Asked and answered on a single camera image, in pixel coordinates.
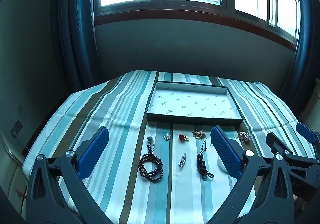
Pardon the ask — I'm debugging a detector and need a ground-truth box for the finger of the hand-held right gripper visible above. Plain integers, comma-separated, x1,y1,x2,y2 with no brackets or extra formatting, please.
295,122,320,159
265,132,320,168

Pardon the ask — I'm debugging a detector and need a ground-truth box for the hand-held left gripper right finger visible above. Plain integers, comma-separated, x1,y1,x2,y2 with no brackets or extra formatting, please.
207,125,294,224

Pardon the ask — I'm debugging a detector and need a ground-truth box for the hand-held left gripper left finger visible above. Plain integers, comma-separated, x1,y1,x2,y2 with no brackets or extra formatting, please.
26,126,118,224

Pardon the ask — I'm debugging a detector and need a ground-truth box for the white bangle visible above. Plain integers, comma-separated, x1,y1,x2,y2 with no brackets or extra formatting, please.
217,156,232,172

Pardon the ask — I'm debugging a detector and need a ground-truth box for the black pendant with cord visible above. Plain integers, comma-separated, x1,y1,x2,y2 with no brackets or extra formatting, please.
196,138,214,181

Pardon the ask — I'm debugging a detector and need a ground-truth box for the dark red bead bracelet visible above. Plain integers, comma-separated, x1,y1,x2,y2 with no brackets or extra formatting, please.
138,143,163,183

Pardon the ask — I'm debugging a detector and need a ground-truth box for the green shallow box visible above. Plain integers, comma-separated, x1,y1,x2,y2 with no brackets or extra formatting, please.
146,80,244,128

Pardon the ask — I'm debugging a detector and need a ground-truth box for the striped tablecloth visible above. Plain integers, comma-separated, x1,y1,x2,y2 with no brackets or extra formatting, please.
22,70,317,224

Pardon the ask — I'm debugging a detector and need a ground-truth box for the blue curtain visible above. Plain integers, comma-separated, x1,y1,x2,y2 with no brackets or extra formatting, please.
280,0,320,104
51,0,97,89

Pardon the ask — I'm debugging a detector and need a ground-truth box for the wooden window sill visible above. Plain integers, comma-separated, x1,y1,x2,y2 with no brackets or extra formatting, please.
95,9,298,51

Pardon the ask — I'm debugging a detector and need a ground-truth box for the gold rhinestone bracelet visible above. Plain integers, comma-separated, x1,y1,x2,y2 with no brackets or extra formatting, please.
237,131,251,143

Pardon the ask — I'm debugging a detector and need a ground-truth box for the wall socket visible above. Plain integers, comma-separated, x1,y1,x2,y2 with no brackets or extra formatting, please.
9,120,23,139

